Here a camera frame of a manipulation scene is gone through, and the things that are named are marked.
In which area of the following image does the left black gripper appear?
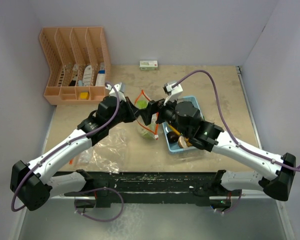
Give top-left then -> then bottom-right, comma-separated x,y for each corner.
107,96 -> 140,129

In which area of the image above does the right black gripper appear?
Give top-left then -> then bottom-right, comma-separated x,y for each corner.
139,93 -> 190,137

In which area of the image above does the green cabbage back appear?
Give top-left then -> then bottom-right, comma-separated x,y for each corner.
135,100 -> 148,109

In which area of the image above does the green cabbage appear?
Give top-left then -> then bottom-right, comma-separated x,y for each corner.
135,100 -> 148,109
137,125 -> 156,140

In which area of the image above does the clear orange zip bag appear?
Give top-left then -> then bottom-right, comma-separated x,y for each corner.
134,89 -> 159,140

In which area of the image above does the green cabbage front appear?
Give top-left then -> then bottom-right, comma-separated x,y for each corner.
137,125 -> 156,140

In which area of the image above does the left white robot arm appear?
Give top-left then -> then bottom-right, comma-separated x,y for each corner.
10,96 -> 154,212

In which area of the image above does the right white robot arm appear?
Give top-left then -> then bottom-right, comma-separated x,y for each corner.
139,99 -> 296,201

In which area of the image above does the yellow starfruit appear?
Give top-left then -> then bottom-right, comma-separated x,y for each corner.
168,124 -> 182,136

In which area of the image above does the blue plastic basket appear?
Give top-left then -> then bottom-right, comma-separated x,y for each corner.
162,95 -> 205,155

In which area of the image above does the beige mushroom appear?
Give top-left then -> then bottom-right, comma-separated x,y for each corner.
177,136 -> 188,149

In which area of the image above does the green white small box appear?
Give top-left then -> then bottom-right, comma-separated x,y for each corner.
139,60 -> 158,71

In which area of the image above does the white blue box in organizer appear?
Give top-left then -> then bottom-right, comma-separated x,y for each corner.
95,62 -> 106,87

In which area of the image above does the yellow block in organizer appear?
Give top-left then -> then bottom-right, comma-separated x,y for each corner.
79,92 -> 90,100

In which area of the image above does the white tube in organizer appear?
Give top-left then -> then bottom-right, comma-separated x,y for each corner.
82,65 -> 93,86

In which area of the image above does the pink desk organizer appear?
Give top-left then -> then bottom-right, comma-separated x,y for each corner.
39,26 -> 112,106

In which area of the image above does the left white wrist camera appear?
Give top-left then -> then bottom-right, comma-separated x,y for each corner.
105,82 -> 126,101

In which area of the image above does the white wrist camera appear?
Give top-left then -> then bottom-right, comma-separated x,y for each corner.
163,81 -> 183,105
105,82 -> 126,101

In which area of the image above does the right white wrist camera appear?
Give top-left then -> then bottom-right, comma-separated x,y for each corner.
163,81 -> 183,105

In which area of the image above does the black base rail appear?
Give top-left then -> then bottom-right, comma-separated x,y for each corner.
64,170 -> 241,209

